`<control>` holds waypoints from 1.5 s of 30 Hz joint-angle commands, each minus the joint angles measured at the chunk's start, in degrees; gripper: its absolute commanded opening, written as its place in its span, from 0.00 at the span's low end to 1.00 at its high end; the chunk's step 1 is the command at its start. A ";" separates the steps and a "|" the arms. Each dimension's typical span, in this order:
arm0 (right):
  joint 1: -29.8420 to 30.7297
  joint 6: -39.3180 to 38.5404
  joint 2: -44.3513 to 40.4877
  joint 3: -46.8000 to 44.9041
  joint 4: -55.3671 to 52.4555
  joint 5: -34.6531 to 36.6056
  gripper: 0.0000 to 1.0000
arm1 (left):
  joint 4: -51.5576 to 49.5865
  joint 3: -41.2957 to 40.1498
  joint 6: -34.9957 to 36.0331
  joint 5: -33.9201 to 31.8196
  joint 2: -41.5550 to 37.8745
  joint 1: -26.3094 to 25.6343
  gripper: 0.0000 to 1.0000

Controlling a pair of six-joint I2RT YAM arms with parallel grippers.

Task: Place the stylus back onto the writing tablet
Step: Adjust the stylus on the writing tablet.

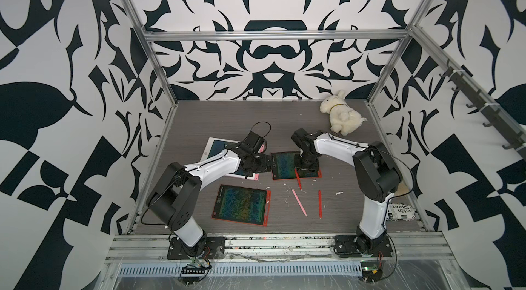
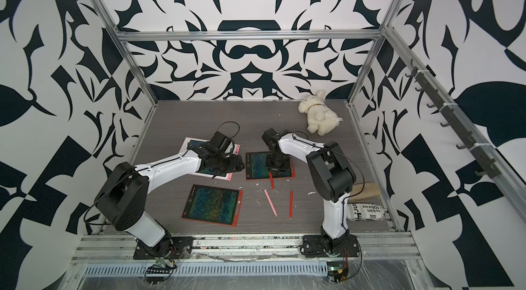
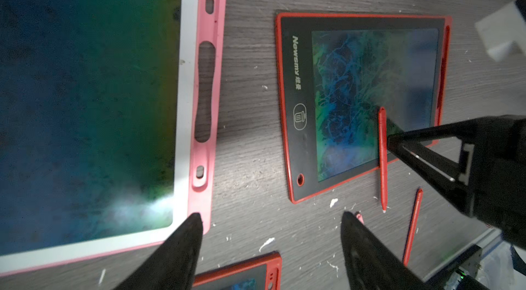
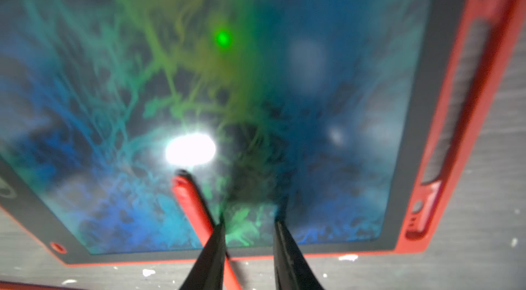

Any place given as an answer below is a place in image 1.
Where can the red stylus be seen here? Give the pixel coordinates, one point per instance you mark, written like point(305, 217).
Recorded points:
point(320, 204)
point(298, 179)

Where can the black wall hook rack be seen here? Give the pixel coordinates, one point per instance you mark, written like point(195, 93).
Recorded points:
point(480, 100)

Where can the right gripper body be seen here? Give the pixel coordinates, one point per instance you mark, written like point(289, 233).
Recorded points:
point(304, 163)

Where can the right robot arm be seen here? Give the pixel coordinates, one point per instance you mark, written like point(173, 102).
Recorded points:
point(377, 175)

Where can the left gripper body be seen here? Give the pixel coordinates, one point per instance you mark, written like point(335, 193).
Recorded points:
point(259, 164)

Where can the pink stylus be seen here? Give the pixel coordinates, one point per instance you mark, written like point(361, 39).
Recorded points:
point(299, 203)

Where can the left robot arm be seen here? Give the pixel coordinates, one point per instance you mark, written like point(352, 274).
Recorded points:
point(175, 195)

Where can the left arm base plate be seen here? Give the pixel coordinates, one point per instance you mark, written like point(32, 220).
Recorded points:
point(205, 248)

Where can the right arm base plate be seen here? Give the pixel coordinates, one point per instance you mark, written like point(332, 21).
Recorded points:
point(360, 246)

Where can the red tablet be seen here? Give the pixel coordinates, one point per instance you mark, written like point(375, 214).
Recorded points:
point(283, 167)
point(242, 205)

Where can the printed white pouch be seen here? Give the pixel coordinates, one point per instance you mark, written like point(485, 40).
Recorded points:
point(401, 212)

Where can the white plush bunny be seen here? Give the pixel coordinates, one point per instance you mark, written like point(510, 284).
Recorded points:
point(343, 119)

